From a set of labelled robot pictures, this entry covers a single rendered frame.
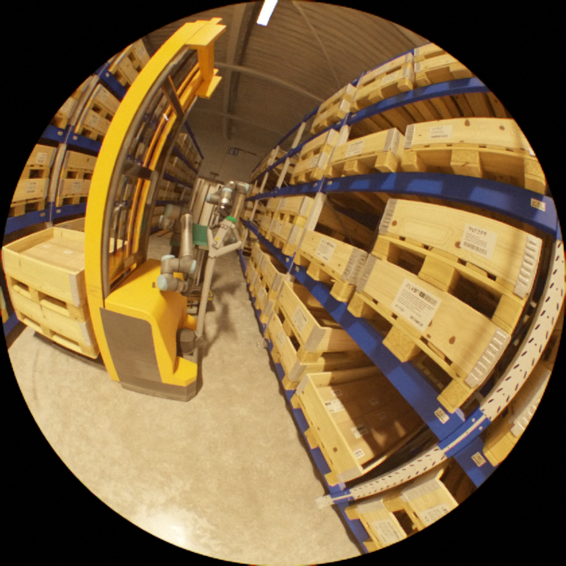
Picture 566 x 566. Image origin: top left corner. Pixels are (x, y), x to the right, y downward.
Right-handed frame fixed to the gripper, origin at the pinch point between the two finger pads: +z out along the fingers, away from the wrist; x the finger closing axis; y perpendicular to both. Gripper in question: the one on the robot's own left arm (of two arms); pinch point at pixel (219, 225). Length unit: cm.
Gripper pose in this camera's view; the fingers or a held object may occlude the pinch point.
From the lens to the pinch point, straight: 141.7
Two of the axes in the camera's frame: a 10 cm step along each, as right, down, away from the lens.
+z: -0.5, 9.8, -1.8
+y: -8.9, 0.4, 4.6
